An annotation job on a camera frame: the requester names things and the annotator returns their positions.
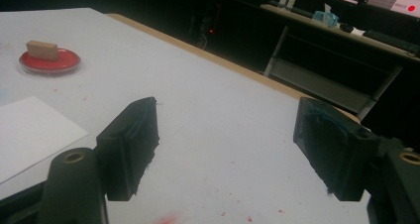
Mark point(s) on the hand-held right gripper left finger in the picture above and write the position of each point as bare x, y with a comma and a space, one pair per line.
127, 151

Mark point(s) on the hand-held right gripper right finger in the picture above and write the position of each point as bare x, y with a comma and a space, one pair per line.
333, 151

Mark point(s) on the red plate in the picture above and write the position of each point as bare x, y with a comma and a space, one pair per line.
49, 62

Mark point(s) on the wooden stamp block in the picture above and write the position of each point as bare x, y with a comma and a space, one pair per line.
42, 50

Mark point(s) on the background desk with shelf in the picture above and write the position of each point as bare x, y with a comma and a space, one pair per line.
336, 62

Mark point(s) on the white paper sheet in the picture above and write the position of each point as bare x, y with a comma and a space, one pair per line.
29, 134

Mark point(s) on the black computer mouse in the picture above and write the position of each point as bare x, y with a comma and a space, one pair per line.
346, 27

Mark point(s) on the black keyboard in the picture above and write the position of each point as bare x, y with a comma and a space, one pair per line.
391, 40

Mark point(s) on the blue tissue pack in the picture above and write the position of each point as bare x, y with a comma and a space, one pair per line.
326, 17

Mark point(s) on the monitor with red dot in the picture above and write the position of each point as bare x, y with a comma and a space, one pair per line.
406, 0

